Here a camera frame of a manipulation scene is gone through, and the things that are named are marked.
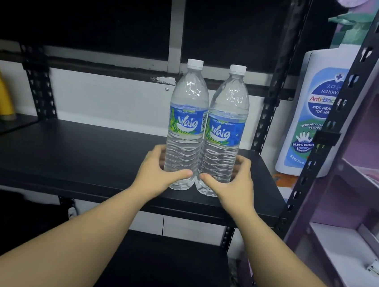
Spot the black price tag clip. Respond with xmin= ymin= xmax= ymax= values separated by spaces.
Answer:
xmin=312 ymin=128 xmax=342 ymax=148

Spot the purple metal shelf rack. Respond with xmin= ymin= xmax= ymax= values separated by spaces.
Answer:
xmin=239 ymin=0 xmax=379 ymax=287

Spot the person's left hand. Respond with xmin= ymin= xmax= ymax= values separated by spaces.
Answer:
xmin=129 ymin=142 xmax=196 ymax=204

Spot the clear water bottle blue label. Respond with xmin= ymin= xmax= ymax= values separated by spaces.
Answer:
xmin=194 ymin=62 xmax=254 ymax=200
xmin=161 ymin=57 xmax=214 ymax=193

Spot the person's right forearm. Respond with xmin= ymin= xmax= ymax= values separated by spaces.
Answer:
xmin=218 ymin=206 xmax=376 ymax=287

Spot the black metal shelf rack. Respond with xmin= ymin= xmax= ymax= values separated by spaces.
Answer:
xmin=0 ymin=0 xmax=327 ymax=287

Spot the person's left forearm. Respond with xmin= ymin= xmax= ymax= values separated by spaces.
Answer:
xmin=0 ymin=173 xmax=158 ymax=287

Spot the white pump soap bottle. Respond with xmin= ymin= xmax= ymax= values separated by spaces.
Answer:
xmin=274 ymin=4 xmax=379 ymax=184

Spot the person's right hand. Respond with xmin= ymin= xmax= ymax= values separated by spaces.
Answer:
xmin=196 ymin=152 xmax=265 ymax=219

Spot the small white paper tag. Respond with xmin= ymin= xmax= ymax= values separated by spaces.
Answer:
xmin=366 ymin=259 xmax=379 ymax=277

